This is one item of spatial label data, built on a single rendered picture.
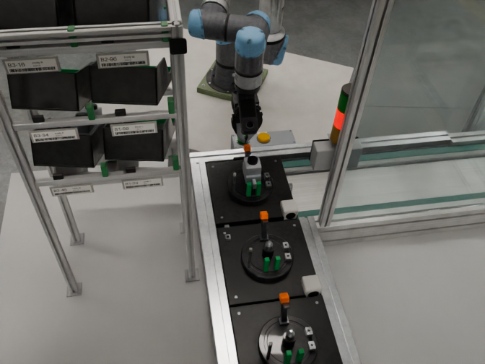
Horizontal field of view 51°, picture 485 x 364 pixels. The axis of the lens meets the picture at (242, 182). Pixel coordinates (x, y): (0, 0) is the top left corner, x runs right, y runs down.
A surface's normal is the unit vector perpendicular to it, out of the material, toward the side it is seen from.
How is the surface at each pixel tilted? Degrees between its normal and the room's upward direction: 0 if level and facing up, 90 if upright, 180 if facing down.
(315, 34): 0
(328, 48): 0
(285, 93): 0
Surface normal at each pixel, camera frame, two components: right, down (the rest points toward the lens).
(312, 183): 0.04, -0.66
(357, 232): 0.17, 0.74
